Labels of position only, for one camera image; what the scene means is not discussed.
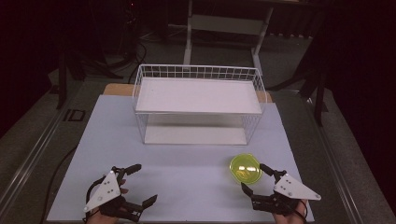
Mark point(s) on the person's right hand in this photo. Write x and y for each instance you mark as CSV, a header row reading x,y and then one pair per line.
x,y
289,219

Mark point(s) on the metal floor rail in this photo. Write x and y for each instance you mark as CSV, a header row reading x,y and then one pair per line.
x,y
31,158
336,168

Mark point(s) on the white desk frame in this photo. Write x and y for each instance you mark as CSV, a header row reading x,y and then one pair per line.
x,y
227,25

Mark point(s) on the black floor bracket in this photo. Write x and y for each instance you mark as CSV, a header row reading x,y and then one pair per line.
x,y
66,115

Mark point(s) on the person's left hand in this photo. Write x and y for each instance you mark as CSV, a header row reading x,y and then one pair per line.
x,y
101,218

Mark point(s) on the pale grey table mat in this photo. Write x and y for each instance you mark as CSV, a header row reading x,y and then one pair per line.
x,y
186,180

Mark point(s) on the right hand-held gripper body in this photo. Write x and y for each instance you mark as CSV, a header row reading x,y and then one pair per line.
x,y
292,189

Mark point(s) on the black metal stand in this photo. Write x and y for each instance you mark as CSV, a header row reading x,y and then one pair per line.
x,y
61,87
319,102

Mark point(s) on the yellow-green translucent bowl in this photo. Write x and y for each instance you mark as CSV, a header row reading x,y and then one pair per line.
x,y
245,169

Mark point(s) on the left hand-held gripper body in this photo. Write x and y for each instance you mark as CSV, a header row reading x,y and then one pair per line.
x,y
107,189

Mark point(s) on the wooden table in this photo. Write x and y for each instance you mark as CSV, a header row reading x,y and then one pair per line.
x,y
118,89

